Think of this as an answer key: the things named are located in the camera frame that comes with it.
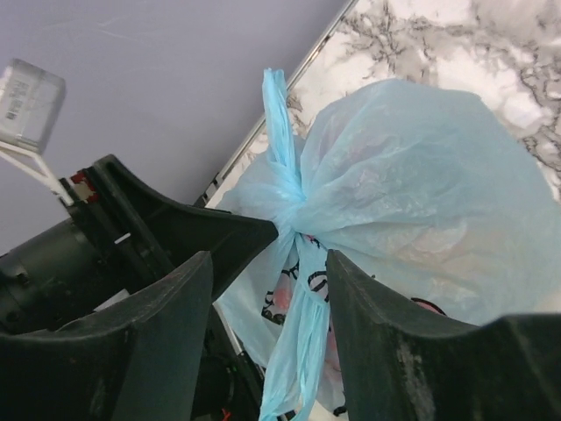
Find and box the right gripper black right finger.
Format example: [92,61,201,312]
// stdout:
[327,250,560,420]

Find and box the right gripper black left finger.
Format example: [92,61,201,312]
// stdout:
[1,252,213,420]

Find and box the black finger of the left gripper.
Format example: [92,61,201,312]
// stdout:
[59,153,281,308]

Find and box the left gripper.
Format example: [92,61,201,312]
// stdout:
[0,175,246,421]

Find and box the blue plastic bag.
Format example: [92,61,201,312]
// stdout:
[219,69,560,420]

